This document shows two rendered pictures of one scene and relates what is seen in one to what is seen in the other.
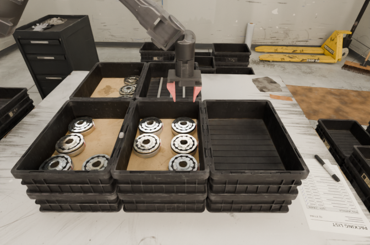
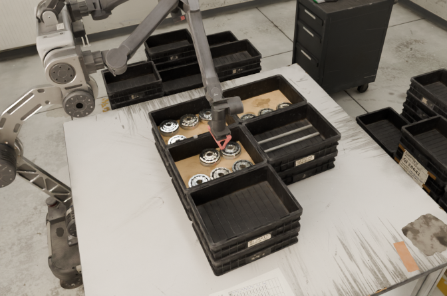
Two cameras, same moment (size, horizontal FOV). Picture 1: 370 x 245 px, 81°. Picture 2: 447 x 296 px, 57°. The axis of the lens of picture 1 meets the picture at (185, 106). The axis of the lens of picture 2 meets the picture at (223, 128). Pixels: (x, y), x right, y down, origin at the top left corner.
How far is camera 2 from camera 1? 144 cm
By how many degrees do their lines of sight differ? 53
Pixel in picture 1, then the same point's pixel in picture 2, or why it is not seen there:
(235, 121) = (279, 203)
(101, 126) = not seen: hidden behind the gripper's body
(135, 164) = (192, 160)
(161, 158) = (205, 171)
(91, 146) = (195, 132)
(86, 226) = (156, 168)
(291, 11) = not seen: outside the picture
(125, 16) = not seen: outside the picture
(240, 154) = (235, 217)
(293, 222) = (209, 282)
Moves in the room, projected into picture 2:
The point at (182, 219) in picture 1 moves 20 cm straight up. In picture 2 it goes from (181, 212) to (175, 183)
